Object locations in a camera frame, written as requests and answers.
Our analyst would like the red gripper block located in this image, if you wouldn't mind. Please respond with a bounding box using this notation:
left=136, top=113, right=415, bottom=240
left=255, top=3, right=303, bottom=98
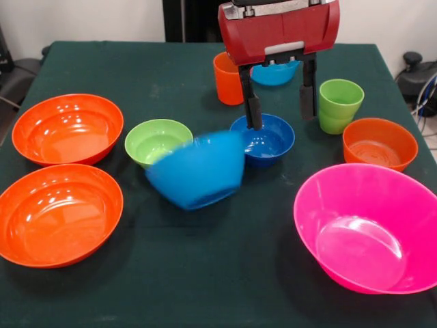
left=218, top=0, right=341, bottom=132

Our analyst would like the large pink bowl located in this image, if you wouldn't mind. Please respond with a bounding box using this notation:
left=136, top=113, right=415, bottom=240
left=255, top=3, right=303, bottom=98
left=293, top=163, right=437, bottom=295

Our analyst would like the small light blue bowl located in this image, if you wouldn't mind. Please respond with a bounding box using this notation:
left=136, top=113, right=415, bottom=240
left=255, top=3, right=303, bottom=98
left=251, top=60, right=301, bottom=87

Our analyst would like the dark blue bowl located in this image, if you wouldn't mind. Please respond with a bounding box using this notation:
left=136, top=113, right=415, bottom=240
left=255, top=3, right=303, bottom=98
left=229, top=113, right=296, bottom=168

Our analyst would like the green cup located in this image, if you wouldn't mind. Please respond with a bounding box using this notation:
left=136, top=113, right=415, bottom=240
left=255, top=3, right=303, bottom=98
left=318, top=79, right=365, bottom=135

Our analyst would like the orange cup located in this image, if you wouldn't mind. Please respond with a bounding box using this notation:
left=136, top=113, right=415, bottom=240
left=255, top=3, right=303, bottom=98
left=213, top=51, right=245, bottom=106

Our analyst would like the small orange bowl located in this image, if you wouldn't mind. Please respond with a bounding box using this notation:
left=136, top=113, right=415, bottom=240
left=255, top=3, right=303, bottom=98
left=342, top=118, right=419, bottom=173

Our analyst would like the large light blue bowl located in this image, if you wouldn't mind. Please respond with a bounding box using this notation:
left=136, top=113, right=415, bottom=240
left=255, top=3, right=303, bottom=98
left=145, top=129, right=246, bottom=211

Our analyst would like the green bowl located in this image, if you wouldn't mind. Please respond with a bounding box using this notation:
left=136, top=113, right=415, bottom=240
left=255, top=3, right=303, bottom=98
left=124, top=118, right=195, bottom=170

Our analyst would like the dark green table cloth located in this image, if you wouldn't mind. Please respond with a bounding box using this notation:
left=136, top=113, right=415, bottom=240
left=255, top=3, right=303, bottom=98
left=0, top=40, right=437, bottom=328

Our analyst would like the large orange bowl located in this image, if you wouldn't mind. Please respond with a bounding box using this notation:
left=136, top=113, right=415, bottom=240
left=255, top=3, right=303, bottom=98
left=0, top=163, right=124, bottom=269
left=12, top=93, right=125, bottom=167

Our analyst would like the grey pedestal foot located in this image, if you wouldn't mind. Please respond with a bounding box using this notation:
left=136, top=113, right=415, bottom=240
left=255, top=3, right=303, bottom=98
left=395, top=51, right=437, bottom=92
left=0, top=57, right=38, bottom=100

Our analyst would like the cable tangle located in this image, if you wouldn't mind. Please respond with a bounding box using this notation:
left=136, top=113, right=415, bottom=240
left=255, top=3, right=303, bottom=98
left=409, top=77, right=437, bottom=137

